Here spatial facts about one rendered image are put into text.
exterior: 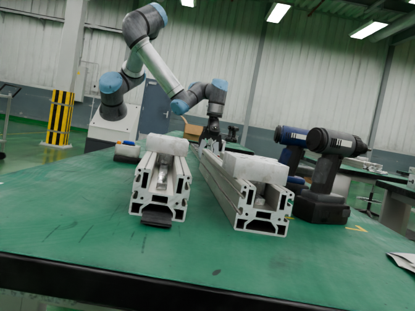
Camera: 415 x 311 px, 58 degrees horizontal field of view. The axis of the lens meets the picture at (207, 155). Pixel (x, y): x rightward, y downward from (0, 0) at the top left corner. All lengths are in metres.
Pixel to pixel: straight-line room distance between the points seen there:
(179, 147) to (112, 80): 1.07
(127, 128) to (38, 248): 1.59
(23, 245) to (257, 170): 0.45
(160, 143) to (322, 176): 0.41
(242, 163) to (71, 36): 7.33
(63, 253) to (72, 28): 7.58
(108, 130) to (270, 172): 1.41
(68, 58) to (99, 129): 5.89
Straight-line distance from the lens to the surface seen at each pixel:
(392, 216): 3.09
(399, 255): 0.78
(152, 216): 0.65
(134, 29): 1.68
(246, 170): 0.75
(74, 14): 8.04
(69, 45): 7.94
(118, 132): 2.05
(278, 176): 0.77
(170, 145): 0.98
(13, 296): 0.61
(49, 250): 0.49
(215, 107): 1.66
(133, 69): 2.00
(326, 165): 0.92
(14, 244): 0.51
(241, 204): 0.69
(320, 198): 0.90
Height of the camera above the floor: 0.96
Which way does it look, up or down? 5 degrees down
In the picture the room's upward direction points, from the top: 10 degrees clockwise
